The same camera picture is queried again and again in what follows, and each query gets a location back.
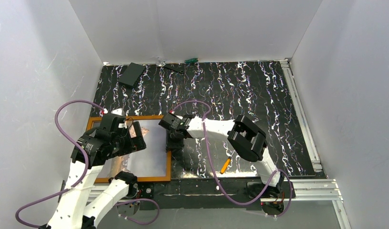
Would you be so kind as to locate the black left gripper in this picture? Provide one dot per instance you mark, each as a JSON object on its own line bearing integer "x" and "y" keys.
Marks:
{"x": 137, "y": 136}

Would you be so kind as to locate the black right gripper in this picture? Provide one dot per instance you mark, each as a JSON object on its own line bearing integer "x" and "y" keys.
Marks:
{"x": 174, "y": 139}

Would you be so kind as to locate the orange wooden picture frame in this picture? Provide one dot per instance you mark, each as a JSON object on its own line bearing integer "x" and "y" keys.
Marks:
{"x": 154, "y": 164}

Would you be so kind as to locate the orange screwdriver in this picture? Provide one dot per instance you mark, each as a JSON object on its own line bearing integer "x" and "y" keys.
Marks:
{"x": 225, "y": 165}

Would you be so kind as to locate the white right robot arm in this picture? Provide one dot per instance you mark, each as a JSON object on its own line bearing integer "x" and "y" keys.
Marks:
{"x": 247, "y": 139}

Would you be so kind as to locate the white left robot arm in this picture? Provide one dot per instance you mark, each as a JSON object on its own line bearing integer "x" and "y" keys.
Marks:
{"x": 73, "y": 210}

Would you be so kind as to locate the black rectangular box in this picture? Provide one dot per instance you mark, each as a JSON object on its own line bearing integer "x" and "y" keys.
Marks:
{"x": 131, "y": 75}

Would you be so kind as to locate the black flat tool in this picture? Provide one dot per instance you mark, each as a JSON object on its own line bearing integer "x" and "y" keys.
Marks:
{"x": 175, "y": 69}

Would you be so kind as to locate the green handled screwdriver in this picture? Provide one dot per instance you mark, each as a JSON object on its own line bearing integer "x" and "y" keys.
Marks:
{"x": 192, "y": 60}

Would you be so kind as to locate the aluminium rail right side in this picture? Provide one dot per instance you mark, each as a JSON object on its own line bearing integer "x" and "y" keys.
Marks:
{"x": 311, "y": 147}

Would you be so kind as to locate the aluminium rail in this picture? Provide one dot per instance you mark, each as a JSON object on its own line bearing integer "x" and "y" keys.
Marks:
{"x": 303, "y": 189}
{"x": 311, "y": 147}

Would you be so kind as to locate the aluminium rail front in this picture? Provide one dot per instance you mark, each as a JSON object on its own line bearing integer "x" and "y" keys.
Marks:
{"x": 303, "y": 189}

